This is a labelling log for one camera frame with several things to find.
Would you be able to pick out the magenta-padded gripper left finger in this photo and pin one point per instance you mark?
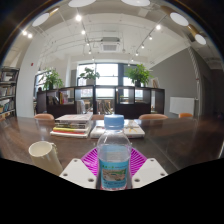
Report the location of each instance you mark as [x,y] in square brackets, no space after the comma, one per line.
[78,173]

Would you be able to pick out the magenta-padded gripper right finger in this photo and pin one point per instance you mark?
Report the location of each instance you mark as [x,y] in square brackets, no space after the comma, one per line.
[149,171]

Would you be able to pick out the clear water bottle blue cap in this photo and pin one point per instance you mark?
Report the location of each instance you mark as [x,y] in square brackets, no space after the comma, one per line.
[114,160]

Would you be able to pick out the cream paper cup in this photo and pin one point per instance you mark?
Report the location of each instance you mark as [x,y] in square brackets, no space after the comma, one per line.
[46,158]

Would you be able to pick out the flat white book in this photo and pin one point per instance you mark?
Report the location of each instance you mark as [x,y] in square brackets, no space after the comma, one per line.
[135,130]

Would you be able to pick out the stack of books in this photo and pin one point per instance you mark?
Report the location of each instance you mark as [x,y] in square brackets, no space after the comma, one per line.
[71,125]

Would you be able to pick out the dark low shelf unit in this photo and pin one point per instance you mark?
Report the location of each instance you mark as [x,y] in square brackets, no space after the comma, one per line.
[63,110]

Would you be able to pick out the bushy potted plant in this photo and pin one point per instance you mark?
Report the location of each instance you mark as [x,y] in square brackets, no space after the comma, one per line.
[52,79]

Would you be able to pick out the large potted plant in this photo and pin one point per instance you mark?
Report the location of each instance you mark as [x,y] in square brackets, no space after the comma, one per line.
[138,74]

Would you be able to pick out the small potted plant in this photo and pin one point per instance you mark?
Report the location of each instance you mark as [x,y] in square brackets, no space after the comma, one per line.
[89,73]

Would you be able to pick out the ceiling air conditioner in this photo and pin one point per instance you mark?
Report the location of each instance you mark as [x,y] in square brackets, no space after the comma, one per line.
[110,46]

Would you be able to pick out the round white ceiling lights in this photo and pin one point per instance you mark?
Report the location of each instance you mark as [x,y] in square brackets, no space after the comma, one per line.
[179,19]

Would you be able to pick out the track spotlights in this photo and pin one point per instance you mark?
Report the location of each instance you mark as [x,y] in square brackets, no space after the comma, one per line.
[78,17]

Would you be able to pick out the white wall panel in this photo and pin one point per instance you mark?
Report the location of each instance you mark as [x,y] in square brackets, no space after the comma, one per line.
[181,106]

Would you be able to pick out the tall wall bookshelf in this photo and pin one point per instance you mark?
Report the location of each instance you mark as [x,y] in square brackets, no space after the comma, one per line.
[7,93]

